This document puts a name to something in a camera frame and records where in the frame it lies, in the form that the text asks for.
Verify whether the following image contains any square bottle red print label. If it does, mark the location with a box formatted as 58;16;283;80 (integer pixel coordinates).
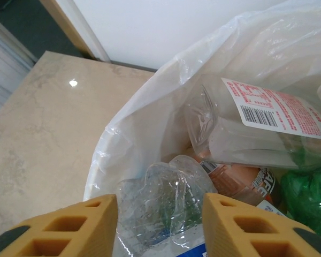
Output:
184;74;321;172

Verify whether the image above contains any brown white swirl coffee bottle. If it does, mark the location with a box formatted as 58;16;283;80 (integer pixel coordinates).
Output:
192;157;283;215

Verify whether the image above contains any dark door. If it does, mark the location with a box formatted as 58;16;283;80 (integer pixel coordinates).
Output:
0;0;81;58

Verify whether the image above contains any long green soda bottle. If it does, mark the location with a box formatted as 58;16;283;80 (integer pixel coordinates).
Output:
280;164;321;241

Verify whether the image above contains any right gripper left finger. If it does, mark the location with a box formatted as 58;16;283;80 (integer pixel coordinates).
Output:
0;194;119;257

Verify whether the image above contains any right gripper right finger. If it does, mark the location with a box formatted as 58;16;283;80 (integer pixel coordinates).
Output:
203;192;321;257

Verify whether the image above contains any wooden door frame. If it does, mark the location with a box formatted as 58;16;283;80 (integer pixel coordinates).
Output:
40;0;97;58

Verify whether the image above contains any clear cola bottle blue label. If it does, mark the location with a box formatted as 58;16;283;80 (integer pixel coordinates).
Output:
114;154;217;257

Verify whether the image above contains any white trash bin with bag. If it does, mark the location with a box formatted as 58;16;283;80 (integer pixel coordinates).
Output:
82;0;321;204

